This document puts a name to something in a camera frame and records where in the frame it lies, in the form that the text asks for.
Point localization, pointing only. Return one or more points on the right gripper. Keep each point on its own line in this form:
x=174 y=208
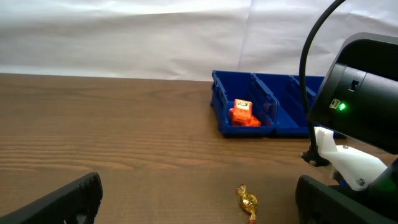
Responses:
x=385 y=196

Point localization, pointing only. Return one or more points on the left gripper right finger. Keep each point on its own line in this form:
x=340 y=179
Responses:
x=323 y=207

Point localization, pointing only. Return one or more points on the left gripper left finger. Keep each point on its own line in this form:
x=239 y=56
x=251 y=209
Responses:
x=71 y=202

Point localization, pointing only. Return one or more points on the gold candy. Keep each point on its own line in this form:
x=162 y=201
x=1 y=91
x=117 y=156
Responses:
x=247 y=202

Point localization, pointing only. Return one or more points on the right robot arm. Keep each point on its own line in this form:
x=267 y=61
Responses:
x=363 y=93

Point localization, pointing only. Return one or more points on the blue tray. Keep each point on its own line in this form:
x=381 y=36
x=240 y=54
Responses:
x=236 y=87

